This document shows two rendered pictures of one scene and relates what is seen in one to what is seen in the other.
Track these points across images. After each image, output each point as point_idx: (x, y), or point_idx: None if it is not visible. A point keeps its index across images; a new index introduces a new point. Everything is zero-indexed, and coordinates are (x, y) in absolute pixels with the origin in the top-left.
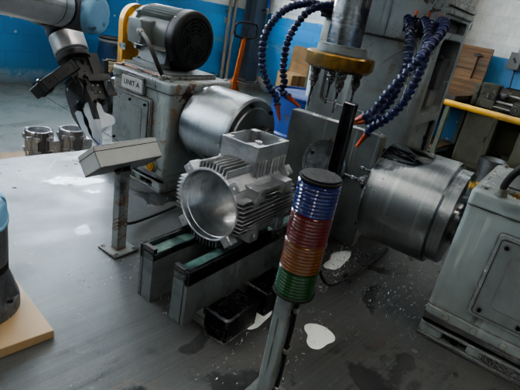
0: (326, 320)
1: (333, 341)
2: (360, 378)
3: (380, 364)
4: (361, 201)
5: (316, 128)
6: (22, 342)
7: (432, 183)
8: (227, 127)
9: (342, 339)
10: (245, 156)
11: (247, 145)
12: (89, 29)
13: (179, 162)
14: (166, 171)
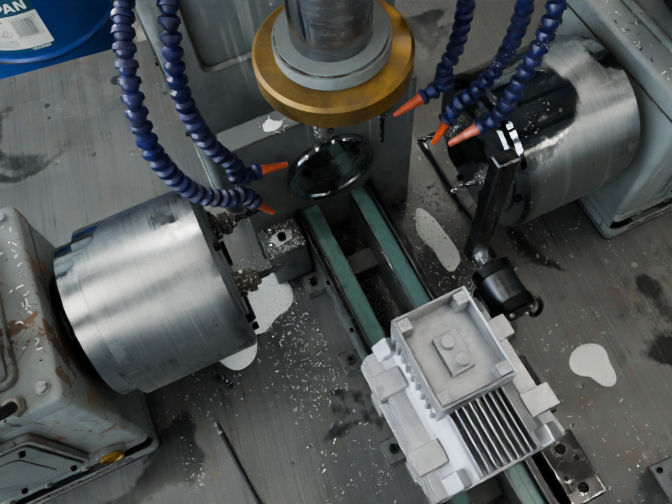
0: (567, 336)
1: (605, 350)
2: (667, 355)
3: (650, 319)
4: (528, 215)
5: (290, 143)
6: None
7: (610, 128)
8: (242, 320)
9: (603, 337)
10: (492, 389)
11: (495, 384)
12: None
13: (128, 393)
14: (142, 427)
